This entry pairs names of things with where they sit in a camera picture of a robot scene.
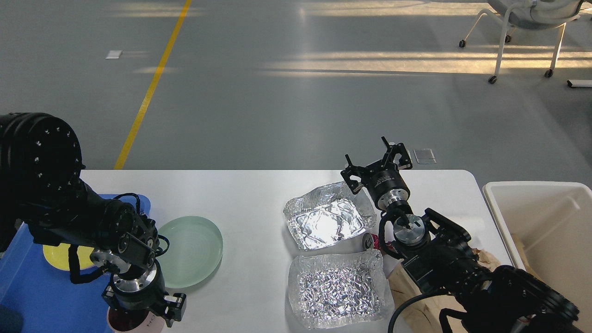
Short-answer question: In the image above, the brown paper bag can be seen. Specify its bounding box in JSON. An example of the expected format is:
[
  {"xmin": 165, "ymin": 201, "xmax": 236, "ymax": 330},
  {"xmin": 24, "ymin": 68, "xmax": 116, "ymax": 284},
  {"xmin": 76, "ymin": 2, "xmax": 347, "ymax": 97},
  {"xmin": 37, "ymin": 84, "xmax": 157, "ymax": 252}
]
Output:
[{"xmin": 388, "ymin": 249, "xmax": 502, "ymax": 333}]

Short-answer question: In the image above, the white plastic bin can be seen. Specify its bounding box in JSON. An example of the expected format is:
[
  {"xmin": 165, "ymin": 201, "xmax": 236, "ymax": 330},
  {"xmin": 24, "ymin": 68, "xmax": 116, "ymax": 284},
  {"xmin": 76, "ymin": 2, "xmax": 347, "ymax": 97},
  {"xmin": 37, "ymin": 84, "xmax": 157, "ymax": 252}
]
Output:
[{"xmin": 483, "ymin": 181, "xmax": 592, "ymax": 333}]

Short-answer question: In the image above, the pink mug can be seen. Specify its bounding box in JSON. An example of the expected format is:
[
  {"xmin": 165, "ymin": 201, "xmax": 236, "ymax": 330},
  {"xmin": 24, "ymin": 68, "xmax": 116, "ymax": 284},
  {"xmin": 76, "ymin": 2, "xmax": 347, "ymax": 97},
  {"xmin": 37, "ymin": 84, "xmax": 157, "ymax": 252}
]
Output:
[{"xmin": 106, "ymin": 308, "xmax": 165, "ymax": 333}]

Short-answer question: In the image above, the lower aluminium foil tray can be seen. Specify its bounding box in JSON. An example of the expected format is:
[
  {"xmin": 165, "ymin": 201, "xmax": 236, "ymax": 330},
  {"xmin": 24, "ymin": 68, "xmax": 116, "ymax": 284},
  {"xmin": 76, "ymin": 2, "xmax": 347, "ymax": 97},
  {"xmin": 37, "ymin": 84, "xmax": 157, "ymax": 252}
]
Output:
[{"xmin": 287, "ymin": 249, "xmax": 395, "ymax": 329}]

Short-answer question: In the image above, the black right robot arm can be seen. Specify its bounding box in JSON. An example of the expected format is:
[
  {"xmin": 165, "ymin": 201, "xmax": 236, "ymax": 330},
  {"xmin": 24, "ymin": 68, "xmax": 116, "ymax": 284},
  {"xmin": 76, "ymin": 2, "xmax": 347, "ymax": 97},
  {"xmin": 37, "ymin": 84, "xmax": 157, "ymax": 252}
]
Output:
[{"xmin": 341, "ymin": 138, "xmax": 580, "ymax": 333}]

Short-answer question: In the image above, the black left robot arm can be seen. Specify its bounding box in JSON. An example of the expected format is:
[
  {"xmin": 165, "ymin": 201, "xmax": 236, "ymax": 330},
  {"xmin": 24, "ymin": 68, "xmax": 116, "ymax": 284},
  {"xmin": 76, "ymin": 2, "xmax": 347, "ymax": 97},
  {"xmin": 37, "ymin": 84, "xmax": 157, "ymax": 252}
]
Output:
[{"xmin": 0, "ymin": 112, "xmax": 186, "ymax": 327}]

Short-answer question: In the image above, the white bar on floor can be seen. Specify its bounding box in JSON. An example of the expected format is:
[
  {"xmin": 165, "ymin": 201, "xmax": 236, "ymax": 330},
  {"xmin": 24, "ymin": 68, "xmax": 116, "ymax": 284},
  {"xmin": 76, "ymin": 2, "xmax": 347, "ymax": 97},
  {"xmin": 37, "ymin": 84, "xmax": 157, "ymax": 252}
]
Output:
[{"xmin": 567, "ymin": 79, "xmax": 592, "ymax": 88}]

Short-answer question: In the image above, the blue plastic tray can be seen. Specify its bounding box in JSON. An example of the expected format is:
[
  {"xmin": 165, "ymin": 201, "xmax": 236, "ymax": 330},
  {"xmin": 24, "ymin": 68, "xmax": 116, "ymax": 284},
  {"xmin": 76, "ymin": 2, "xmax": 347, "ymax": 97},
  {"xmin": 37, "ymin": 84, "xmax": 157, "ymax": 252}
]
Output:
[{"xmin": 0, "ymin": 194, "xmax": 152, "ymax": 333}]

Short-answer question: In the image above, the light green plate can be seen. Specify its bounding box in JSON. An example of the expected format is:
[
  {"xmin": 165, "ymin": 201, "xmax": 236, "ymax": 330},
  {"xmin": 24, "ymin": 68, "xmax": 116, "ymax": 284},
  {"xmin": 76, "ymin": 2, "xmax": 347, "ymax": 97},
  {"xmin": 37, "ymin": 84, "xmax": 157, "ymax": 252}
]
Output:
[{"xmin": 158, "ymin": 216, "xmax": 223, "ymax": 289}]

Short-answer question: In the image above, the aluminium foil tray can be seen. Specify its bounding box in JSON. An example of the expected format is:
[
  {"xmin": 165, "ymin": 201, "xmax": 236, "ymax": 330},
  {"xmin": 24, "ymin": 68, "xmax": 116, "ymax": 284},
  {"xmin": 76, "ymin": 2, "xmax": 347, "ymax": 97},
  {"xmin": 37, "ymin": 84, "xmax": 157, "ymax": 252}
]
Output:
[
  {"xmin": 283, "ymin": 181, "xmax": 377, "ymax": 251},
  {"xmin": 287, "ymin": 249, "xmax": 395, "ymax": 329}
]

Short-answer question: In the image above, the upper aluminium foil tray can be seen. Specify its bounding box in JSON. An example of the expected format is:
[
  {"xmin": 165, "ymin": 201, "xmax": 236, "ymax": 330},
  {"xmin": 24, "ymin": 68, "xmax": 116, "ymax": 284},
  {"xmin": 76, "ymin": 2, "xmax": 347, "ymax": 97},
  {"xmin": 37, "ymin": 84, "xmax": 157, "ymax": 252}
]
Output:
[{"xmin": 283, "ymin": 181, "xmax": 377, "ymax": 251}]

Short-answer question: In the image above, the crushed red soda can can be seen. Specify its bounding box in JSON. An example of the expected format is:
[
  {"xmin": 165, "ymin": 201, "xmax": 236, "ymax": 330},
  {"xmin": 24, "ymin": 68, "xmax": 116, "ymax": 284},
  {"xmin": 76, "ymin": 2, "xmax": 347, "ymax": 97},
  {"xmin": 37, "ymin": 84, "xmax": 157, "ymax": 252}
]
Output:
[{"xmin": 362, "ymin": 233, "xmax": 382, "ymax": 251}]

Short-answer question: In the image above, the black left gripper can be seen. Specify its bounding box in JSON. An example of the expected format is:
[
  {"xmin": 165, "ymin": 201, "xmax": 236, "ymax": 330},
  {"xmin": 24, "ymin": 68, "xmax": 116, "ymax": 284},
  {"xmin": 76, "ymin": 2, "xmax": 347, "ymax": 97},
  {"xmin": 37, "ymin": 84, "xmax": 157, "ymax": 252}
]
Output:
[{"xmin": 102, "ymin": 261, "xmax": 187, "ymax": 327}]

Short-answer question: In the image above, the white office chair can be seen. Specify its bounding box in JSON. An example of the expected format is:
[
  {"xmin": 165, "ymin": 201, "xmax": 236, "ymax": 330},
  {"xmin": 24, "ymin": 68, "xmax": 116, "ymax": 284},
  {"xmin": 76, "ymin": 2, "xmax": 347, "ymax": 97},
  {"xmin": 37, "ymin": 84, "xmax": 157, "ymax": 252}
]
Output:
[{"xmin": 458, "ymin": 0, "xmax": 584, "ymax": 85}]

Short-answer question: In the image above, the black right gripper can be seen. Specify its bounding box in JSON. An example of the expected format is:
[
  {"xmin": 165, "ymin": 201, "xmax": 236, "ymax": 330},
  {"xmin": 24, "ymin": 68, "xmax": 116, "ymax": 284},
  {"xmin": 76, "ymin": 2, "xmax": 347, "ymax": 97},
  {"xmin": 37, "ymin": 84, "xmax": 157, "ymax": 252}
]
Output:
[{"xmin": 340, "ymin": 136, "xmax": 413, "ymax": 211}]

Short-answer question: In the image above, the yellow plate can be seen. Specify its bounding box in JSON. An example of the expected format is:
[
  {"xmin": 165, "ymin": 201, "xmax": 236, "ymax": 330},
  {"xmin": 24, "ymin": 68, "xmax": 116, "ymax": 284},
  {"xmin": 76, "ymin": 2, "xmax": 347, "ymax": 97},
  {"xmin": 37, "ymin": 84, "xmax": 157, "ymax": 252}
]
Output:
[{"xmin": 43, "ymin": 244, "xmax": 94, "ymax": 271}]

